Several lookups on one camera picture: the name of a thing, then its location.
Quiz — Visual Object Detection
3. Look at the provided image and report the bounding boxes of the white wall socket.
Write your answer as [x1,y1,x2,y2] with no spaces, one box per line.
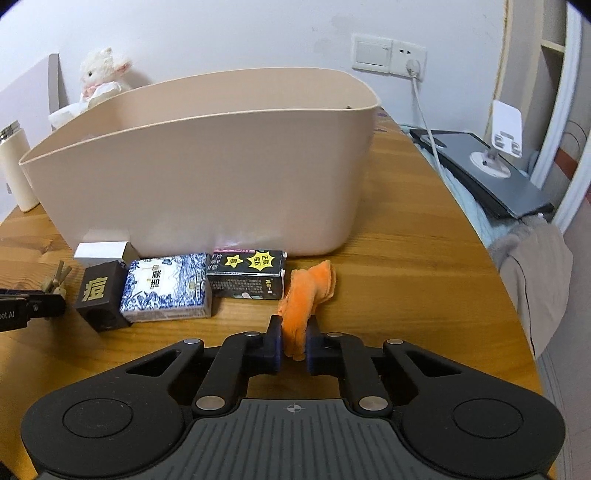
[389,40,428,82]

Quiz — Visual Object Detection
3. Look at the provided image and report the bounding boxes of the black box yellow stars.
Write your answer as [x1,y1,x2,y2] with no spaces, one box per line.
[206,249,287,300]

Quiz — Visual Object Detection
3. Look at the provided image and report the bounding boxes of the beige plastic storage basket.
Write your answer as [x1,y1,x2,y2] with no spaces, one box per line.
[20,67,381,257]

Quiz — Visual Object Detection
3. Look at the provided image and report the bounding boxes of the blue white patterned box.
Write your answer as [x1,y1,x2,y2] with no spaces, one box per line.
[120,253,212,323]

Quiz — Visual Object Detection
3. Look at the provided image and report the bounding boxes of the orange cloth toy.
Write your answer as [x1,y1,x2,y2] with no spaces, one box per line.
[277,260,337,361]

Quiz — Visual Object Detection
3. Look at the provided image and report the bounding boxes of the white wall switch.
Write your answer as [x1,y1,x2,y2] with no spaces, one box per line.
[352,34,393,74]

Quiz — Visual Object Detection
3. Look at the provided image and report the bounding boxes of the tissue box with tissue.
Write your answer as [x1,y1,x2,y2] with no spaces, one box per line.
[48,102,88,130]

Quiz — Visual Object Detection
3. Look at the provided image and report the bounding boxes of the black box gold character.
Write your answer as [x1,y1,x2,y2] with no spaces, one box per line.
[74,260,130,332]

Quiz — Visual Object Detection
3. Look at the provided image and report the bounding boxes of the grey cloth garment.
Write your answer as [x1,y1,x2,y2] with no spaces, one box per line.
[489,216,573,358]

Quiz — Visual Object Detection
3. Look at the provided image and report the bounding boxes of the cream thermos bottle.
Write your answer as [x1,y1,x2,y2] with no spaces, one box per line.
[0,121,39,212]

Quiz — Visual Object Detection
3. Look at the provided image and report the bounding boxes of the metal hair clip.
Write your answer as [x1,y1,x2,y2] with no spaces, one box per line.
[41,260,72,298]

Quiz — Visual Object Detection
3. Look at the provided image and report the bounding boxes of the white charger cable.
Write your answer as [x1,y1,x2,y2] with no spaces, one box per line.
[406,62,452,186]

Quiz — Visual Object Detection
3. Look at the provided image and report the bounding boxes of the white phone stand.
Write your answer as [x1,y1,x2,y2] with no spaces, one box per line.
[470,100,523,179]

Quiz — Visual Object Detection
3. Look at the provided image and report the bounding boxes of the white plush bunny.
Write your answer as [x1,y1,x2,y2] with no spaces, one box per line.
[80,47,132,109]

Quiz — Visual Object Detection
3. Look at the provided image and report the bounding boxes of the small white box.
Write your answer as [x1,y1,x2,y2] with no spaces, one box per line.
[73,241,139,267]

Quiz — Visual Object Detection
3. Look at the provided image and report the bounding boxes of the dark grey laptop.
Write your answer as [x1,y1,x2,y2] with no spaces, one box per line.
[410,122,554,220]

